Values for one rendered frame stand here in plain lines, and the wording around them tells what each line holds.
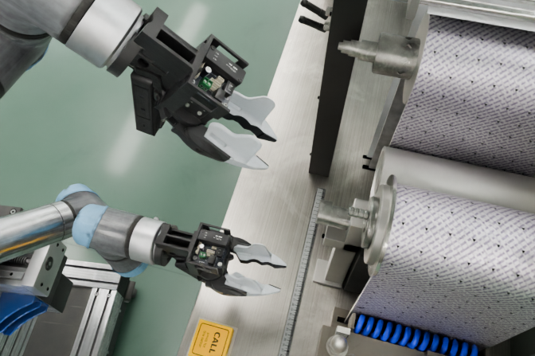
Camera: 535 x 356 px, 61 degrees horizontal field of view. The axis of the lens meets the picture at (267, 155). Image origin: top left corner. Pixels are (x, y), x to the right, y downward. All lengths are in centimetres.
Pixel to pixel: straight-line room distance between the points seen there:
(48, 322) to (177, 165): 87
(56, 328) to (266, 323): 101
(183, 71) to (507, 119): 48
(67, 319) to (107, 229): 103
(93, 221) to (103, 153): 154
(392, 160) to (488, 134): 15
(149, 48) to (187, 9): 252
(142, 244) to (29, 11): 43
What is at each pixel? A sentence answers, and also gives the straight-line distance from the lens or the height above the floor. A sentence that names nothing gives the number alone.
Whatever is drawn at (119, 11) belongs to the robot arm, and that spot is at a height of 156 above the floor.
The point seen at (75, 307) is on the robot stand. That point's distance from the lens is 182.
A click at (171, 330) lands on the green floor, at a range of 192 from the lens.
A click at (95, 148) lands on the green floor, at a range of 238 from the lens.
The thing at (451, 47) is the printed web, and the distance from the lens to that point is 69.
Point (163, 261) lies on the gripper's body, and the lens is 80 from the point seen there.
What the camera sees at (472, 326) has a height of 111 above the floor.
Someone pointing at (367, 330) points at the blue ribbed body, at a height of 104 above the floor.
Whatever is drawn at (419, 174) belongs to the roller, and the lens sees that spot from 74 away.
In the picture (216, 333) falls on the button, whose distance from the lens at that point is 94.
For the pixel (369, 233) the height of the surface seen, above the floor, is 127.
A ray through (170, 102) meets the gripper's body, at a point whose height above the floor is 148.
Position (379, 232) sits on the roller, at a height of 130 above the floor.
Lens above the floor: 184
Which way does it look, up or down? 57 degrees down
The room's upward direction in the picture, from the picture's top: straight up
